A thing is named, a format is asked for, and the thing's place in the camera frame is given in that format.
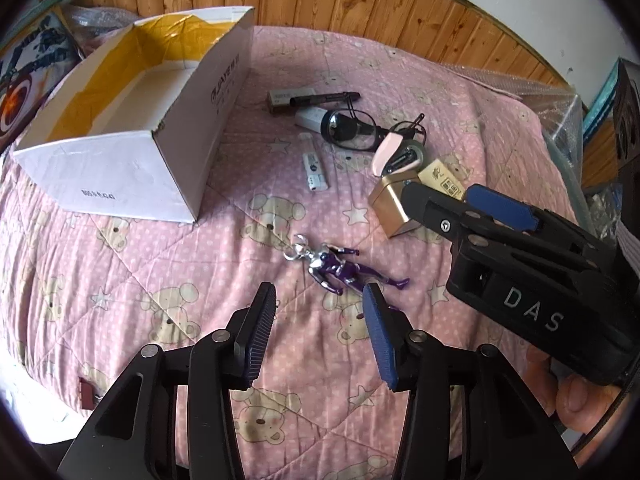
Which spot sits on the gold metal box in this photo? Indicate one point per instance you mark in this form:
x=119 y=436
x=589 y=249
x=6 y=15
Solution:
x=390 y=205

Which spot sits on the pink stapler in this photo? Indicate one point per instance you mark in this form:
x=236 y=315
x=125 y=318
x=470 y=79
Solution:
x=387 y=152

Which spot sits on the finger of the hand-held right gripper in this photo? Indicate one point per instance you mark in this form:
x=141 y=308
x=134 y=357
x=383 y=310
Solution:
x=435 y=215
x=500 y=207

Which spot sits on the white tube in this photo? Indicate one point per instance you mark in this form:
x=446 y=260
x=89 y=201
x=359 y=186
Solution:
x=315 y=172

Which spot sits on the black framed glasses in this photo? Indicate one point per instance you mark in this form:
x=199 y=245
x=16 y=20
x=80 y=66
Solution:
x=345 y=127

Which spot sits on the black pen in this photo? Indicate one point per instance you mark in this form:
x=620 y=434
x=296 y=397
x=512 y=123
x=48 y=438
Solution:
x=325 y=98

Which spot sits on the colourful robot poster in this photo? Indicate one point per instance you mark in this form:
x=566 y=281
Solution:
x=30 y=80

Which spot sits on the small grey white box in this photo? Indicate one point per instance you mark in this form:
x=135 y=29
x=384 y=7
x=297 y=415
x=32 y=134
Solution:
x=307 y=119

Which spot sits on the blue framed board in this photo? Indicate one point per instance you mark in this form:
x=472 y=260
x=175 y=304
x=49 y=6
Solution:
x=600 y=100

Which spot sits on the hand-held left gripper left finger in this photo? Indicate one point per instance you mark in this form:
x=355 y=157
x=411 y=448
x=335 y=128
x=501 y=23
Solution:
x=255 y=332

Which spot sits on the small red tag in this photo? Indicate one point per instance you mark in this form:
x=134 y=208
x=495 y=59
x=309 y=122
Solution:
x=86 y=393

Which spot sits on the person's right hand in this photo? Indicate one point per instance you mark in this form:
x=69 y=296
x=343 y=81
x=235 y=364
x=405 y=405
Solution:
x=575 y=400

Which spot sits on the yellow tissue packet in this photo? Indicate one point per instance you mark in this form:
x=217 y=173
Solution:
x=440 y=175

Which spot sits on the white cardboard box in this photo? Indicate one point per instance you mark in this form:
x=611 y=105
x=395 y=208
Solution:
x=125 y=160

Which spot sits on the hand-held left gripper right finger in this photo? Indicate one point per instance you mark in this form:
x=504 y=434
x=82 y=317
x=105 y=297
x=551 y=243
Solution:
x=381 y=342

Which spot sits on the pink bear print quilt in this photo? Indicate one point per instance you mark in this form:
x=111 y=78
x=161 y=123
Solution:
x=200 y=285

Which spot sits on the clear plastic bag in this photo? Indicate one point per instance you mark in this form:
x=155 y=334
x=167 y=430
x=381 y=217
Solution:
x=95 y=25

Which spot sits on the grey tape roll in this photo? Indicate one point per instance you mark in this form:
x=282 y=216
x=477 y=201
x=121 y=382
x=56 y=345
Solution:
x=416 y=151

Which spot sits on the small brown carton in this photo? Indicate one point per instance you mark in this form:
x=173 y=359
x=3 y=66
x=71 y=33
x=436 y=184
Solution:
x=278 y=101

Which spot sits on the purple silver action figure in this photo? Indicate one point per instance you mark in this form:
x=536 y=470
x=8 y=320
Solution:
x=332 y=270

